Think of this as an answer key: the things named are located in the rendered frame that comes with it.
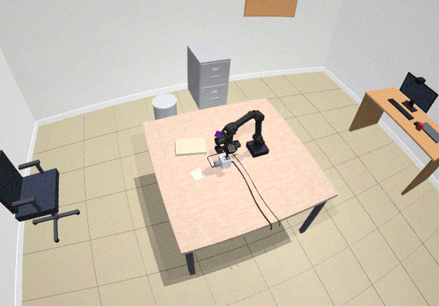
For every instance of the cream flat rectangular slab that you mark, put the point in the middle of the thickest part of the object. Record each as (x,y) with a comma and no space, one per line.
(190,146)

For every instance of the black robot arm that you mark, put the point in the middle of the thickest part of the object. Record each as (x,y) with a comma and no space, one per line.
(232,127)

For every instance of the white flat square tile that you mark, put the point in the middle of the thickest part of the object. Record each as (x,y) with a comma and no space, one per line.
(197,175)

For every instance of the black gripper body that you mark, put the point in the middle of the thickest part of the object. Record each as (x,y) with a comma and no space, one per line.
(219,149)

